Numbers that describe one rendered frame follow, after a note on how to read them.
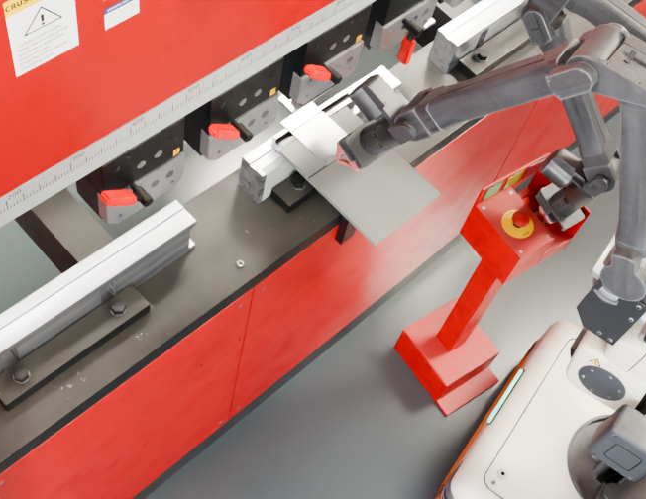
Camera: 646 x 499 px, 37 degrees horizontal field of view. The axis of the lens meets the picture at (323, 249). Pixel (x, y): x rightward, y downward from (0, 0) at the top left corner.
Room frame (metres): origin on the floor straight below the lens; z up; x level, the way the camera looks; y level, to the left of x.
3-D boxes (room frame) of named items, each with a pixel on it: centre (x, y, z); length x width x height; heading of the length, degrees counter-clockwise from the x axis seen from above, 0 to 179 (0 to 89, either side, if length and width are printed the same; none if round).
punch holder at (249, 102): (0.98, 0.22, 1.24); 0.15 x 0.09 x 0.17; 148
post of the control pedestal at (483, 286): (1.29, -0.41, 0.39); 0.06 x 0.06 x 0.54; 49
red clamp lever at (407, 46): (1.27, -0.04, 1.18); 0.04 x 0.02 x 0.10; 58
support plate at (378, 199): (1.09, -0.03, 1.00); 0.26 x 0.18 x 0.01; 58
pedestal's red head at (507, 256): (1.29, -0.41, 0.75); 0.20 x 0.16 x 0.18; 139
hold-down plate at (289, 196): (1.17, 0.03, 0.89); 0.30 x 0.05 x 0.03; 148
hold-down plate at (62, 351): (0.63, 0.37, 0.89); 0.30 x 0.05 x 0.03; 148
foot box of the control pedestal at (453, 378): (1.27, -0.44, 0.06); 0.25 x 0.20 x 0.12; 49
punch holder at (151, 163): (0.81, 0.32, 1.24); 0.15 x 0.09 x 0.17; 148
